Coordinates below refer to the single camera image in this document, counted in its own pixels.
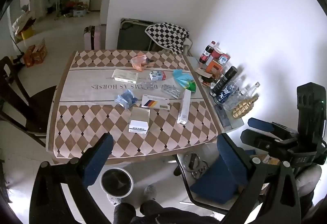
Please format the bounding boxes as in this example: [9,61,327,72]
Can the silver pill blister pack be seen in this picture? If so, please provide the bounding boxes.
[160,86,182,99]

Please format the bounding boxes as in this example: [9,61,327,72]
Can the black spray can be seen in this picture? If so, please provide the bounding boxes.
[210,66,239,97]

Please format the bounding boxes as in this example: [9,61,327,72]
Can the cola bottle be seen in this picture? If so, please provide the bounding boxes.
[199,41,217,64]

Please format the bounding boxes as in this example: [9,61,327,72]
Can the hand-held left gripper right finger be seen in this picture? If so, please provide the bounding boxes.
[217,133,302,224]

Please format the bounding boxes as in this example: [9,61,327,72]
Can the person's right forearm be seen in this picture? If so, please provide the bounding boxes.
[295,164,323,195]

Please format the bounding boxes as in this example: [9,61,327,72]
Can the small blue white box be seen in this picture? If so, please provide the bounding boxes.
[149,71,166,81]

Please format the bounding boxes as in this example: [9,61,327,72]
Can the blue crumpled plastic wrapper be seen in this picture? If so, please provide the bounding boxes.
[114,92,138,110]

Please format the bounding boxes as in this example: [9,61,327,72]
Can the long narrow white box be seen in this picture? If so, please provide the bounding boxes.
[177,90,192,125]

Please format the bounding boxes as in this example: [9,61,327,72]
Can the teal plastic wrapper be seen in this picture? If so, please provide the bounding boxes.
[172,69,198,93]

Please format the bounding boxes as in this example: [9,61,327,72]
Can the grey dining table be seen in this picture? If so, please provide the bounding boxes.
[47,50,244,165]

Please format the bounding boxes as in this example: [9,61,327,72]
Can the metal frame stool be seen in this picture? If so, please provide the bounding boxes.
[173,146,271,215]

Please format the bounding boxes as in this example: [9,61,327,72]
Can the gold grenade-shaped bottle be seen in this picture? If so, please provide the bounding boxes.
[232,95,259,119]

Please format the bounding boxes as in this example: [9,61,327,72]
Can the flat white medicine box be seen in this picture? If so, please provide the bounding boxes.
[112,69,139,82]

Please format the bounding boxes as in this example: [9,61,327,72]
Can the clear glass bottle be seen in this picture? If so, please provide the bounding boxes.
[225,82,260,111]

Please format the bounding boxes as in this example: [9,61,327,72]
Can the clear crumpled plastic wrapper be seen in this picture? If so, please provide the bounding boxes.
[139,81,156,91]

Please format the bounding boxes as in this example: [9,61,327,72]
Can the dark wooden chair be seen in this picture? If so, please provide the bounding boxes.
[0,56,58,148]

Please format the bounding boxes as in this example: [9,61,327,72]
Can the round white waste bin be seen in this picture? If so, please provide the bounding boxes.
[100,167,134,205]

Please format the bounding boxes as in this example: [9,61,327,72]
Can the black white checkered cloth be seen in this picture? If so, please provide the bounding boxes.
[145,23,190,55]

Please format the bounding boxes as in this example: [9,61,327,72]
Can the pink suitcase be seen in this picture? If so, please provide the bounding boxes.
[84,25,106,51]

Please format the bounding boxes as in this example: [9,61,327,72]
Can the metal rings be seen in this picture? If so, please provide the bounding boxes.
[183,152,210,179]

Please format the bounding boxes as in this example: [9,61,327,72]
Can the folded dark cot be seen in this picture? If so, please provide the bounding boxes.
[116,18,164,52]

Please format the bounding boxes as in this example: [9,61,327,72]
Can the orange plastic bag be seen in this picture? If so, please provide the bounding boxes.
[130,55,154,71]

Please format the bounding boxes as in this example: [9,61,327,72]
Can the clear plastic water bottle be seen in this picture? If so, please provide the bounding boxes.
[215,78,243,107]

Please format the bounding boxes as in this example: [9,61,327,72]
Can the white medicine box striped label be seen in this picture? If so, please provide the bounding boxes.
[141,95,171,112]

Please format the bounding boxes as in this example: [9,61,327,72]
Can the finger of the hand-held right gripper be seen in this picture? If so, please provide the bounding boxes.
[247,117,292,137]
[240,129,279,154]

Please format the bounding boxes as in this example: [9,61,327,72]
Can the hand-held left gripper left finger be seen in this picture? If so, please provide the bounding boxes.
[29,133,114,224]

